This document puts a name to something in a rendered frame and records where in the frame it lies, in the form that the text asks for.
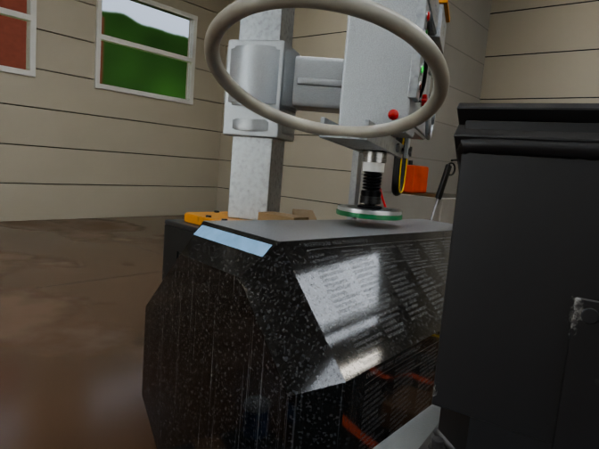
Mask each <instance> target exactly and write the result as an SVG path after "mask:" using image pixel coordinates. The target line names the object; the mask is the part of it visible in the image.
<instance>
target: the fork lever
mask: <svg viewBox="0 0 599 449"><path fill-rule="evenodd" d="M320 123H323V124H329V125H337V126H339V125H338V124H337V123H335V122H333V121H331V120H330V119H328V118H324V117H321V121H320ZM372 125H375V124H374V123H373V122H372V121H371V120H370V119H365V126H372ZM319 137H320V138H323V139H325V140H327V141H330V142H333V143H337V144H339V145H341V146H344V147H347V148H350V149H351V150H354V151H358V152H360V153H363V151H362V150H374V151H386V152H387V153H390V154H392V155H394V156H396V157H398V158H400V159H402V156H403V154H404V145H403V144H402V143H400V142H399V141H398V140H396V139H395V138H394V137H392V136H391V135H388V136H383V137H376V138H359V137H350V136H336V135H319ZM412 151H413V147H410V148H409V149H408V155H409V156H410V157H411V156H412Z"/></svg>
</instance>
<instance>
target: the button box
mask: <svg viewBox="0 0 599 449"><path fill-rule="evenodd" d="M427 11H429V5H428V0H418V1H417V10H416V18H415V25H417V26H418V27H419V28H420V29H422V30H423V31H424V30H425V28H427V23H428V22H427V23H426V13H427ZM421 64H423V57H422V56H421V55H420V54H419V53H418V52H417V51H416V50H415V49H414V48H413V51H412V60H411V69H410V78H409V86H408V95H407V97H408V98H410V99H412V100H413V102H419V97H420V93H419V92H418V88H419V81H420V80H421V81H422V76H421Z"/></svg>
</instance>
